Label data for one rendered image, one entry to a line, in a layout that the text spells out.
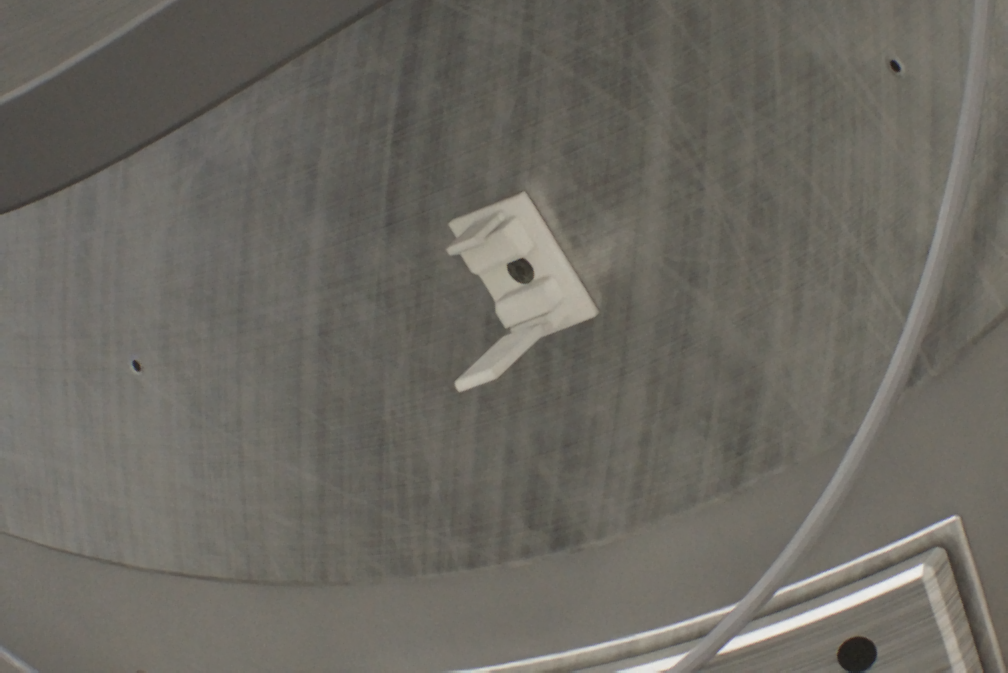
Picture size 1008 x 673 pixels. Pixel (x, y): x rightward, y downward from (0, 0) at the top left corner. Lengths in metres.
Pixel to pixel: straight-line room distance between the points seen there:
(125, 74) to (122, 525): 0.16
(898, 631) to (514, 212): 0.11
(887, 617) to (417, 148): 0.12
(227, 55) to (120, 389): 0.14
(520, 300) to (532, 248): 0.01
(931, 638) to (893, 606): 0.01
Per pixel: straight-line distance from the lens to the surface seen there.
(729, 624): 0.95
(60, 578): 1.10
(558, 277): 0.96
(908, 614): 0.95
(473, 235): 0.96
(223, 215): 1.00
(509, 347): 0.96
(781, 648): 0.97
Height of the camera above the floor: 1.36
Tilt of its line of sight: 36 degrees down
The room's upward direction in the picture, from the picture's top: 5 degrees clockwise
